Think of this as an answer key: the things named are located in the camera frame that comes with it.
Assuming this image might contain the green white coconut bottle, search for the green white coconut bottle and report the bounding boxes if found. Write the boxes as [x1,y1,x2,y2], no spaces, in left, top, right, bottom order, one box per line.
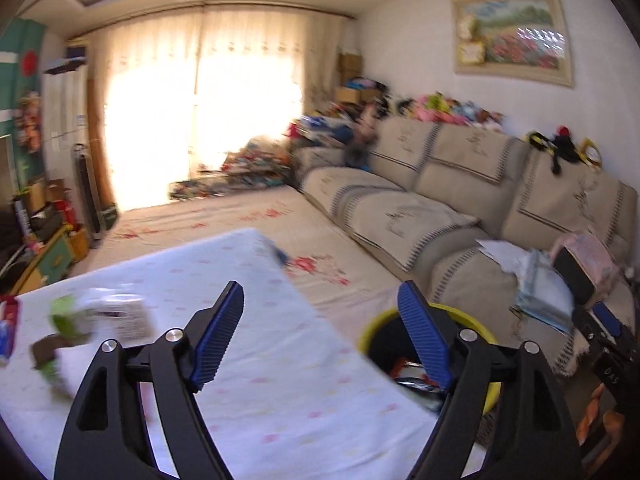
[29,295,96,399]

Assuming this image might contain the red white snack wrapper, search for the red white snack wrapper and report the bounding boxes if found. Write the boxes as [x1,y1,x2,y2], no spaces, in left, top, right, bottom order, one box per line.
[390,359,446,400]

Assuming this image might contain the yellow rimmed trash bin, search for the yellow rimmed trash bin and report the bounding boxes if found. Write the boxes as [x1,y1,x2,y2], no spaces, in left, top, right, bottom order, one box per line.
[358,299,501,415]

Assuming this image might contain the person's hand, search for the person's hand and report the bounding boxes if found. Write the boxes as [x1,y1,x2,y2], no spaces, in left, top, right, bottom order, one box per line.
[576,384,625,448]

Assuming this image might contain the pink black backpack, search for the pink black backpack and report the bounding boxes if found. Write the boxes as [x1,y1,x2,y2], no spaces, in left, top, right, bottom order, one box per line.
[549,231,620,307]

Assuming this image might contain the white papers on sofa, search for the white papers on sofa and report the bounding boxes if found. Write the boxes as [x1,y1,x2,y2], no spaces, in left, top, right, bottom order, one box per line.
[478,240,528,274]

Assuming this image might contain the blue red tissue pack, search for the blue red tissue pack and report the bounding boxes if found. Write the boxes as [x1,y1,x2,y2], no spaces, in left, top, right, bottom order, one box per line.
[0,296,21,366]

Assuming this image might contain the white dotted tablecloth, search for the white dotted tablecloth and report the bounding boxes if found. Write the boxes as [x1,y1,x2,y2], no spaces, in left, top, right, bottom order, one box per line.
[1,240,436,479]

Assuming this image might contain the beige sectional sofa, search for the beige sectional sofa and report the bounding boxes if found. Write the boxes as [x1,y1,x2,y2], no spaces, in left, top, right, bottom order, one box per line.
[295,117,638,377]

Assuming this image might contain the yellow monkey plush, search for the yellow monkey plush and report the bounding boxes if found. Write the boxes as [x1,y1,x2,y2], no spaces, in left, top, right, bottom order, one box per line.
[578,138,602,170]

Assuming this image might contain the black tower fan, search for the black tower fan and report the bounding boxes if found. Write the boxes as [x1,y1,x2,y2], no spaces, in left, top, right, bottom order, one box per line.
[73,143,106,245]

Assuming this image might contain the black red plush toy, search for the black red plush toy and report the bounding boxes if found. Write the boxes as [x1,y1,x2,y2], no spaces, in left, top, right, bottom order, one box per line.
[526,126,582,177]

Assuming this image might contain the floral bed sheet mattress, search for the floral bed sheet mattress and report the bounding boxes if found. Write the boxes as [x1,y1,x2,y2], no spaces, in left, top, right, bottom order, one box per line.
[69,184,411,346]

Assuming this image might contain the plush toy row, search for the plush toy row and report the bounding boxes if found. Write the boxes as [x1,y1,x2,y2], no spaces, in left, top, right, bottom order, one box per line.
[394,92,504,132]

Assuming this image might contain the cluttered glass coffee table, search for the cluttered glass coffee table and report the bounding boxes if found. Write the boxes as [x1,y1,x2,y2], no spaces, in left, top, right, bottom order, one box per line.
[168,136,292,202]

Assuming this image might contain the artificial flower decoration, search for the artificial flower decoration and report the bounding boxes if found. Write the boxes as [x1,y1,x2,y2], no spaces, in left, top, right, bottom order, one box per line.
[14,91,42,154]

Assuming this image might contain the framed flower painting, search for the framed flower painting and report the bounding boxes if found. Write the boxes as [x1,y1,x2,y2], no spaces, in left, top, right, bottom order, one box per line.
[451,0,574,88]

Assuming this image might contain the cream window curtains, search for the cream window curtains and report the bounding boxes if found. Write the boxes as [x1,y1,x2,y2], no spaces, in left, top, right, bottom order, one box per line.
[88,6,347,210]

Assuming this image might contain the white standing air conditioner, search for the white standing air conditioner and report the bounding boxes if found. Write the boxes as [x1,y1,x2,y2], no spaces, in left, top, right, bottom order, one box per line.
[41,62,88,214]

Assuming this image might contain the stacked cardboard boxes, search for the stacked cardboard boxes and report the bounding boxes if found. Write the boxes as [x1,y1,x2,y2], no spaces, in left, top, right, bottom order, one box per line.
[334,53,387,105]

